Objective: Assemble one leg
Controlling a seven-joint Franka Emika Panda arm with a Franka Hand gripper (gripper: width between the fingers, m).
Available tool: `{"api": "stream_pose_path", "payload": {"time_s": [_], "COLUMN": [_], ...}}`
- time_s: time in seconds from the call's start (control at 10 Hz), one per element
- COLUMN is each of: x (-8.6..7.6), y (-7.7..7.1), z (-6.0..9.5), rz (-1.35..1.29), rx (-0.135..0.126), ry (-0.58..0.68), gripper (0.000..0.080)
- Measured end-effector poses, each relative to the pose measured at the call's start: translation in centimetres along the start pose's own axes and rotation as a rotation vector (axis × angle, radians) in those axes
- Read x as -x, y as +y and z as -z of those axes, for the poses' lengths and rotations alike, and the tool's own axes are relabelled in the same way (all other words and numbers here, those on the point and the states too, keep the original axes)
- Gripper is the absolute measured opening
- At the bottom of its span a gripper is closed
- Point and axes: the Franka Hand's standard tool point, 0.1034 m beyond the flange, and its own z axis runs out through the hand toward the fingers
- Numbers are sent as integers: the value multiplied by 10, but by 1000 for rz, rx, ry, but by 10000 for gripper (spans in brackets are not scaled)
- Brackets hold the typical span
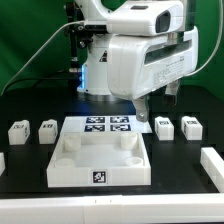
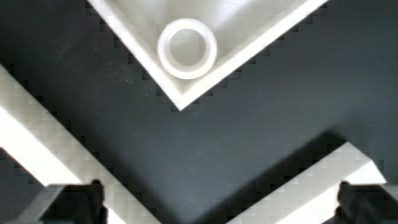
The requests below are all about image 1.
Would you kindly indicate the white left block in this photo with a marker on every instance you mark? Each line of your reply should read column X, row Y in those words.
column 2, row 163

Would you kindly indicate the white right corner bracket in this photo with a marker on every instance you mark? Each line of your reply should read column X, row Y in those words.
column 213, row 164

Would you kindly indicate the black camera stand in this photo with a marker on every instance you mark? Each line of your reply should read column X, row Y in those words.
column 74, row 36

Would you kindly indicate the white sheet with fiducial markers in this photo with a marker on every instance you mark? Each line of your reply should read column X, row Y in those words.
column 113, row 123

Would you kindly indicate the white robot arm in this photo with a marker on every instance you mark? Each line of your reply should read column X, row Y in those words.
column 95, row 84

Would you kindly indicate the white front rail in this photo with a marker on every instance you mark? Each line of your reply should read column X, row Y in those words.
column 145, row 209

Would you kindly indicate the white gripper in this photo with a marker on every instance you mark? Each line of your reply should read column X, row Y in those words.
column 137, row 66

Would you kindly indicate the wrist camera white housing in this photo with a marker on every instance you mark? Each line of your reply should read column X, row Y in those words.
column 146, row 18

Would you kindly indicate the white square table top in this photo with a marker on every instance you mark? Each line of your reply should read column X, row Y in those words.
column 92, row 159

